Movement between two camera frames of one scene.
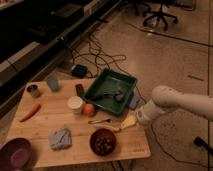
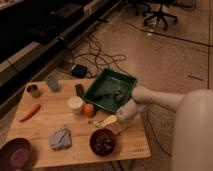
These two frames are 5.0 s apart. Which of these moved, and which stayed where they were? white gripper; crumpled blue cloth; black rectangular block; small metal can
Moved: white gripper
Stayed: crumpled blue cloth; small metal can; black rectangular block
